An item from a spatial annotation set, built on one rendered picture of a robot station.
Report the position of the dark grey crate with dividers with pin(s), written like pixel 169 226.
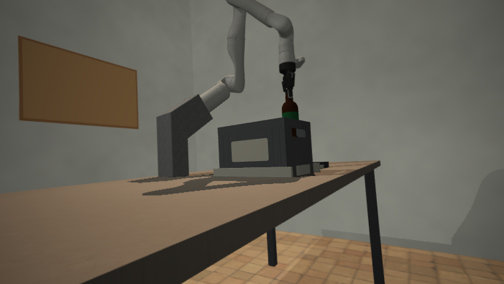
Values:
pixel 266 143

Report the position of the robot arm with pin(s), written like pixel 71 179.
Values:
pixel 236 47

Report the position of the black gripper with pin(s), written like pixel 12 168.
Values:
pixel 288 82

